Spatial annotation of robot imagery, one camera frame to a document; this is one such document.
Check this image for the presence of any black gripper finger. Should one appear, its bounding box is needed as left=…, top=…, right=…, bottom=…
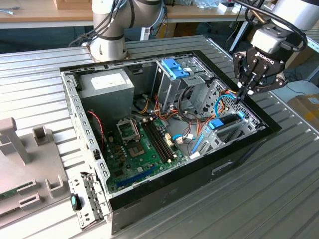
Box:
left=233, top=51, right=252, bottom=104
left=243, top=72, right=287, bottom=100

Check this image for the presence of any orange power wire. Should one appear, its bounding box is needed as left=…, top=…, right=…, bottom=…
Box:
left=225, top=90, right=241, bottom=107

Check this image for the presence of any hard disk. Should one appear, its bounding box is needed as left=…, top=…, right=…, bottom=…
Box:
left=191, top=111, right=246, bottom=155

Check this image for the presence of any metal disk bay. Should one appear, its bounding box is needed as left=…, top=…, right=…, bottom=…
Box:
left=189, top=109, right=266, bottom=160

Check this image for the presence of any cardboard box yellow tape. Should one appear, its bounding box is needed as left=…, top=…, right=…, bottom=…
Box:
left=286, top=94, right=319, bottom=128

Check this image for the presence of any wooden desk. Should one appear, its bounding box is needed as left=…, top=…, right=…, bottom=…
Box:
left=161, top=0, right=275, bottom=25
left=0, top=0, right=95, bottom=29

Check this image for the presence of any small white box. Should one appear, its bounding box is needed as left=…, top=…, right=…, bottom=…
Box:
left=219, top=1, right=246, bottom=14

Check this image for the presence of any grey metal drive cage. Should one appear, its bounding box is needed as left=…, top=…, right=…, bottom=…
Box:
left=152, top=56, right=215, bottom=118

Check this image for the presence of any black RAM slot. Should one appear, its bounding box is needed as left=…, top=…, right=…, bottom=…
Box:
left=150, top=120, right=173, bottom=162
left=153, top=119, right=175, bottom=161
left=147, top=121, right=170, bottom=163
left=144, top=121, right=168, bottom=164

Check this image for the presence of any CPU socket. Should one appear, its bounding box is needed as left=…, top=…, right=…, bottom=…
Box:
left=116, top=119, right=140, bottom=144

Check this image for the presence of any green motherboard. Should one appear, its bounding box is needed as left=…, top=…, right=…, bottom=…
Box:
left=103, top=117, right=190, bottom=194

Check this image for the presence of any grey power supply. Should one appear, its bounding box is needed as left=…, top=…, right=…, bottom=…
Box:
left=78, top=68, right=135, bottom=127

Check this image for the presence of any black PC case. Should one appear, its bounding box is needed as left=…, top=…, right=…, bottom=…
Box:
left=59, top=49, right=282, bottom=236

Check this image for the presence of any blue expansion slot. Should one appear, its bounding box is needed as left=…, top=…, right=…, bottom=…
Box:
left=116, top=166, right=157, bottom=189

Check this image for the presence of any black device teal button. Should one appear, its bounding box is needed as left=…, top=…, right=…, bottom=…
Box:
left=69, top=193, right=82, bottom=212

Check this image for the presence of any grey parts rack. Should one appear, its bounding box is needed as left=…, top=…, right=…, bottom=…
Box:
left=0, top=117, right=71, bottom=217

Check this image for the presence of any green circuit card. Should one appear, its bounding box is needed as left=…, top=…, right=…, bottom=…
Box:
left=0, top=186, right=20, bottom=200

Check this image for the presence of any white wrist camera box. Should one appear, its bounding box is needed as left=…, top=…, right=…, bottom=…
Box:
left=250, top=27, right=284, bottom=54

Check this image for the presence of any long blue data wire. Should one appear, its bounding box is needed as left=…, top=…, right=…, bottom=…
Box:
left=213, top=92, right=236, bottom=118

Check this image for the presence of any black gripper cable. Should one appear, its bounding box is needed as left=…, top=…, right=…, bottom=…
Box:
left=234, top=0, right=309, bottom=52

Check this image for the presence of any blue drive cage handle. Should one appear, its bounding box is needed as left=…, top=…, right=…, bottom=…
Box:
left=161, top=58, right=193, bottom=79

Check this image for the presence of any black cable loop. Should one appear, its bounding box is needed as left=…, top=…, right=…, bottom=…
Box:
left=177, top=86, right=200, bottom=123

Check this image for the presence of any orange red wire bundle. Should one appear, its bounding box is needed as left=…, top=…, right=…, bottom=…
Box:
left=132, top=94, right=217, bottom=140

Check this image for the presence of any short blue data wire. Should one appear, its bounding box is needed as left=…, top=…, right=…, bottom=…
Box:
left=172, top=133, right=194, bottom=145

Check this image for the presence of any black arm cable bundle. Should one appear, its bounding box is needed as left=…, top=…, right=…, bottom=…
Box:
left=68, top=0, right=132, bottom=48

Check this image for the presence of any red black twisted wire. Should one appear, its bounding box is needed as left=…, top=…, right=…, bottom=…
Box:
left=87, top=111, right=106, bottom=150

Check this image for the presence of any metal expansion bracket cover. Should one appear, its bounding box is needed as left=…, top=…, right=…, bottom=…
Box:
left=67, top=171, right=112, bottom=229

